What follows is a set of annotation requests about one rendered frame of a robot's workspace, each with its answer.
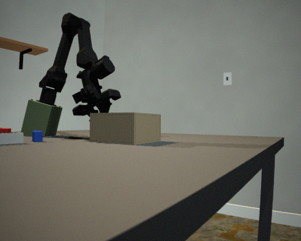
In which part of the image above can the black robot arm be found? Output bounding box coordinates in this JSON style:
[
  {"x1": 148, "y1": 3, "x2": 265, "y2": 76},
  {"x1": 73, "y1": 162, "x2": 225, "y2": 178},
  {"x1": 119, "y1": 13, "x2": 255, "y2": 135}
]
[{"x1": 36, "y1": 13, "x2": 115, "y2": 106}]

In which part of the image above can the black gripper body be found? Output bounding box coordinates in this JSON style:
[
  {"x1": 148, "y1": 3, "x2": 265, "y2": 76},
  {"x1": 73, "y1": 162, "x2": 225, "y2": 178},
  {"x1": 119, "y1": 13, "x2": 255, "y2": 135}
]
[{"x1": 73, "y1": 82, "x2": 121, "y2": 116}]

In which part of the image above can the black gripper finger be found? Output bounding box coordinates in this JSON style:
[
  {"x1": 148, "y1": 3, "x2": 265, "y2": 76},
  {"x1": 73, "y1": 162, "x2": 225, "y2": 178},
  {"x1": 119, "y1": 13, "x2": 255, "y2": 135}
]
[
  {"x1": 96, "y1": 102, "x2": 112, "y2": 113},
  {"x1": 82, "y1": 109, "x2": 98, "y2": 116}
]

